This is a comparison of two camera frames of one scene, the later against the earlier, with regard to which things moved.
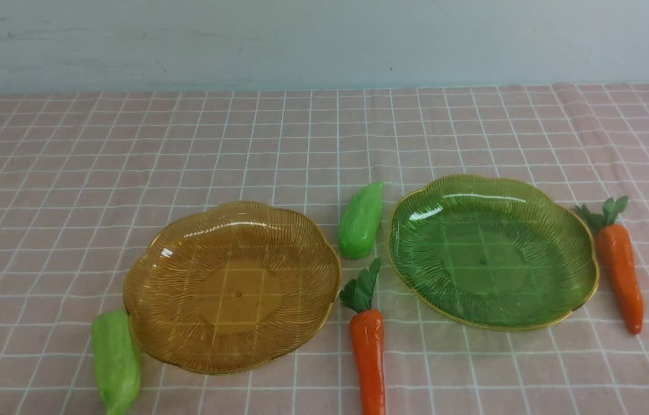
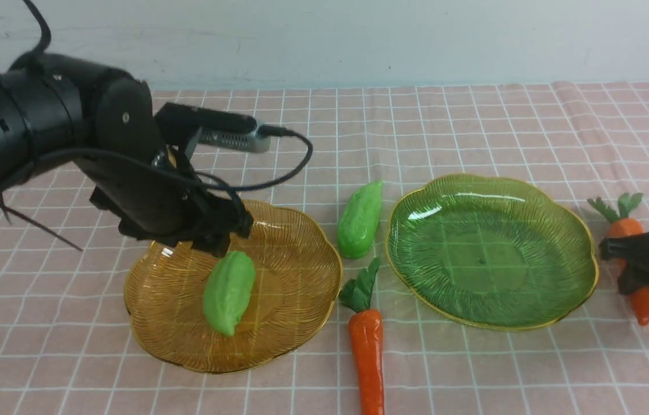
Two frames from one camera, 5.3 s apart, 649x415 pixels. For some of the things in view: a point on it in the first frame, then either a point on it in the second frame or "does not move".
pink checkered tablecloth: x=54 y=192 does not move
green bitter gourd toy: x=360 y=221 does not move
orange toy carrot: x=367 y=329 does not move
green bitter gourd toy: x=117 y=362 → x=227 y=290
